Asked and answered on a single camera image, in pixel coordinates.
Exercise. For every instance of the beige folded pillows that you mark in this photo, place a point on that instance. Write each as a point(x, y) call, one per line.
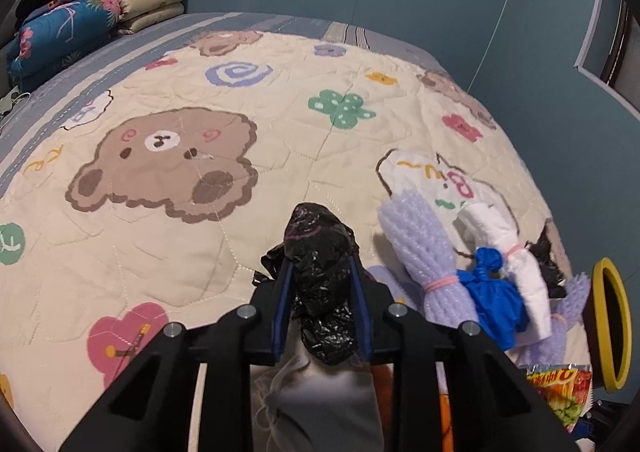
point(150, 2)

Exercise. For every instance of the purple foam net bundle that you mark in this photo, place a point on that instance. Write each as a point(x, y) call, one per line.
point(570, 302)
point(420, 242)

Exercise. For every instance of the black plastic scrap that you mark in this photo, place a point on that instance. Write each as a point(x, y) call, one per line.
point(547, 257)

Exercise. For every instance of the yellow rimmed trash bin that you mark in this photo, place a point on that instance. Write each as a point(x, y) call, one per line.
point(606, 263)

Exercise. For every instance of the bear printed quilt blanket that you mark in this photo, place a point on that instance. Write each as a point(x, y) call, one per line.
point(300, 132)

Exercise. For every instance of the colourful snack packet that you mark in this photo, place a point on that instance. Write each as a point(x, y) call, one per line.
point(560, 392)

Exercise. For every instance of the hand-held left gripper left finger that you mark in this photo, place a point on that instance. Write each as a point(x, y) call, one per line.
point(282, 304)

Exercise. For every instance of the blue knotted glove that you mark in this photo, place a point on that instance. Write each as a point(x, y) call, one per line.
point(492, 297)

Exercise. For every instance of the blue floral folded quilt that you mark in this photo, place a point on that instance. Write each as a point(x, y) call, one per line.
point(65, 27)

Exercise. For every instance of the white tissue bundle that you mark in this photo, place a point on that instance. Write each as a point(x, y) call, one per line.
point(485, 227)

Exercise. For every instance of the black plastic bag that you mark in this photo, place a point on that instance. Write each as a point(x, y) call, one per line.
point(315, 257)

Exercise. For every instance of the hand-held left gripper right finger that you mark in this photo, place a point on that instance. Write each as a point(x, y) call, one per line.
point(360, 307)

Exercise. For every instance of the window with white frame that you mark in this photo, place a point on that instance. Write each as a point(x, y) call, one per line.
point(620, 57)

